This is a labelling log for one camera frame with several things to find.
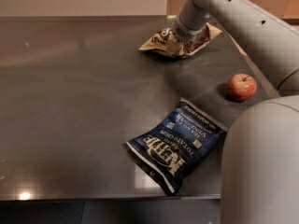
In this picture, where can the blue kettle chip bag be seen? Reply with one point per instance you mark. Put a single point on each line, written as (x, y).
(176, 146)

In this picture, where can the red apple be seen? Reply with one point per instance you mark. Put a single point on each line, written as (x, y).
(241, 87)

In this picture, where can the brown chip bag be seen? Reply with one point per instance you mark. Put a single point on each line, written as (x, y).
(165, 44)

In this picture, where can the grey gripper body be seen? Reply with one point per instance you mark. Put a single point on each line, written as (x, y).
(184, 33)

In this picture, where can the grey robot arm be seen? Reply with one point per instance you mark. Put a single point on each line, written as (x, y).
(260, 159)

